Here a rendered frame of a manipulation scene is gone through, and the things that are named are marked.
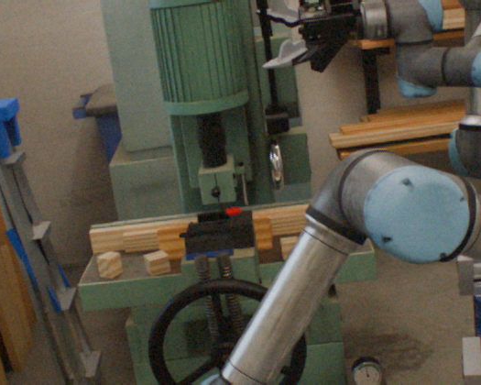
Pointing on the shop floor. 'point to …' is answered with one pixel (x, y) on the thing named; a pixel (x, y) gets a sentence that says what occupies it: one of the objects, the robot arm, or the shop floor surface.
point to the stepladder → (35, 245)
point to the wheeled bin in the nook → (106, 125)
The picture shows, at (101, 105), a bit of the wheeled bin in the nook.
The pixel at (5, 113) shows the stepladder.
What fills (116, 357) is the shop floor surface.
